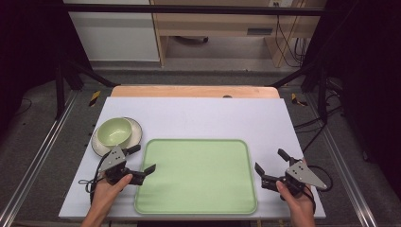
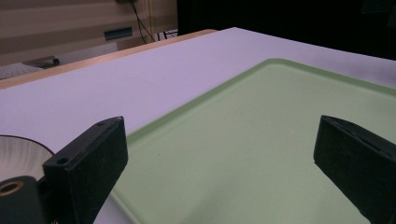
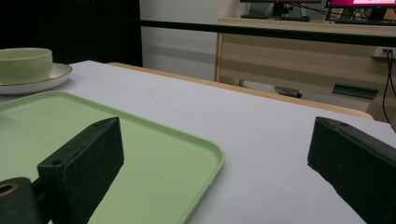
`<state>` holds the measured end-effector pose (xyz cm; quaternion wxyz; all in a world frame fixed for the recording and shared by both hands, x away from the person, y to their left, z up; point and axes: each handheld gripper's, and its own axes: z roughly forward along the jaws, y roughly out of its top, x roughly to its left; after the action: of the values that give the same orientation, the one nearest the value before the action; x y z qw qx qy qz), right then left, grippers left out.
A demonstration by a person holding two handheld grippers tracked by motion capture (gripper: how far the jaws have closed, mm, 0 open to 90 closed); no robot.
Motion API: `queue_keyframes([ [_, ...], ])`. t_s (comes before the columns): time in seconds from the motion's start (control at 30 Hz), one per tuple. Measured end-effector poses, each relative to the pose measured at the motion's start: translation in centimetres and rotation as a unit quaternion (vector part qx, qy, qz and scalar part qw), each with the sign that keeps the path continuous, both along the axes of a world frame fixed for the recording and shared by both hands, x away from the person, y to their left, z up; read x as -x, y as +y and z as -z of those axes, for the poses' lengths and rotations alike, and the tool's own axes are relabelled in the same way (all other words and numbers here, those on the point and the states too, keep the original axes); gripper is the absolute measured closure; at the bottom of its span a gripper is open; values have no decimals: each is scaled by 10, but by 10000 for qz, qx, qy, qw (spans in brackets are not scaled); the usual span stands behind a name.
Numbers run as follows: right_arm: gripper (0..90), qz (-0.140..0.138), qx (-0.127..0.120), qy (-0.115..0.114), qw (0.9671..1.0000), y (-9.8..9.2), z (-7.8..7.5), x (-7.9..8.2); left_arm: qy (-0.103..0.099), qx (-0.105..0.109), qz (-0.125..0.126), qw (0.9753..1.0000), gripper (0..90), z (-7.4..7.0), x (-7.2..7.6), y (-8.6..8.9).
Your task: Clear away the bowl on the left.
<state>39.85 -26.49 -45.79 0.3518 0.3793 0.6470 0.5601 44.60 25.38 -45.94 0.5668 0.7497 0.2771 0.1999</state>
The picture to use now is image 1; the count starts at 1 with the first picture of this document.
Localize white table board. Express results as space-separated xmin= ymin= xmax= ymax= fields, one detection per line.
xmin=58 ymin=96 xmax=327 ymax=220

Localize white wall socket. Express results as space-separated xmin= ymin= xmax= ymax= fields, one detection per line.
xmin=268 ymin=0 xmax=295 ymax=9

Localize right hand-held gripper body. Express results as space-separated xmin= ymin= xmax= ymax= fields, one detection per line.
xmin=276 ymin=158 xmax=328 ymax=197

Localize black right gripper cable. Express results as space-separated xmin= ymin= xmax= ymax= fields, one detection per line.
xmin=302 ymin=165 xmax=334 ymax=216

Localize black frame stand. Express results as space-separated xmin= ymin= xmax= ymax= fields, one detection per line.
xmin=54 ymin=53 xmax=118 ymax=121
xmin=269 ymin=55 xmax=329 ymax=123

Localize white plate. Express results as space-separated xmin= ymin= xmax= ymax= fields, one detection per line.
xmin=90 ymin=116 xmax=144 ymax=158

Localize black floor cables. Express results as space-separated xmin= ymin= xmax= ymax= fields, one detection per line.
xmin=292 ymin=77 xmax=345 ymax=154

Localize metal floor rail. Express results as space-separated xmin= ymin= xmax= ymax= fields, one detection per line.
xmin=303 ymin=93 xmax=379 ymax=227
xmin=0 ymin=90 xmax=80 ymax=227

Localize black horizontal frame bar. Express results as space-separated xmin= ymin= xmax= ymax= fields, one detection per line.
xmin=61 ymin=3 xmax=326 ymax=17

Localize wooden desk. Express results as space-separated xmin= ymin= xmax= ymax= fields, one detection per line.
xmin=148 ymin=0 xmax=328 ymax=69

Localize black curtain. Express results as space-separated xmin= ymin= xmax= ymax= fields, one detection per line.
xmin=0 ymin=0 xmax=93 ymax=137
xmin=302 ymin=0 xmax=401 ymax=192

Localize green bowl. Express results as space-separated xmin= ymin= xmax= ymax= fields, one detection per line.
xmin=96 ymin=117 xmax=133 ymax=149

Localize person's left hand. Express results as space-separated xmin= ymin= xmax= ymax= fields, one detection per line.
xmin=90 ymin=173 xmax=133 ymax=218

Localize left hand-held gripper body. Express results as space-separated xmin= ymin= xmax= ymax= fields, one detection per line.
xmin=97 ymin=145 xmax=131 ymax=186

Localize thin black floor cable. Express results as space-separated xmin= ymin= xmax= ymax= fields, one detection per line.
xmin=12 ymin=96 xmax=33 ymax=118

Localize hanging black cables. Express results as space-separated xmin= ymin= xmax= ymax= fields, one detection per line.
xmin=273 ymin=14 xmax=309 ymax=69

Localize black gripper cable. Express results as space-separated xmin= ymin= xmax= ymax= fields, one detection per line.
xmin=302 ymin=165 xmax=334 ymax=216
xmin=78 ymin=150 xmax=112 ymax=205

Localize yellow black tape strip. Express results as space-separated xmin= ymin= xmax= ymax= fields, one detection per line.
xmin=289 ymin=92 xmax=309 ymax=107
xmin=88 ymin=90 xmax=102 ymax=108

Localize white cabinet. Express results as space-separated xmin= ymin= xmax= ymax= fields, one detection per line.
xmin=62 ymin=0 xmax=161 ymax=62

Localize wooden board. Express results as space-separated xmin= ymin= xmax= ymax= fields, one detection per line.
xmin=110 ymin=84 xmax=281 ymax=99

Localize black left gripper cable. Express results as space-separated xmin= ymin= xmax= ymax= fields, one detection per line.
xmin=78 ymin=150 xmax=112 ymax=205

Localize person's right hand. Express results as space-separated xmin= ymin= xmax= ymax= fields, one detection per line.
xmin=275 ymin=180 xmax=317 ymax=219

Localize green tray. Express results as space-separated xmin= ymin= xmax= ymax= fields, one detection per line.
xmin=133 ymin=138 xmax=258 ymax=216

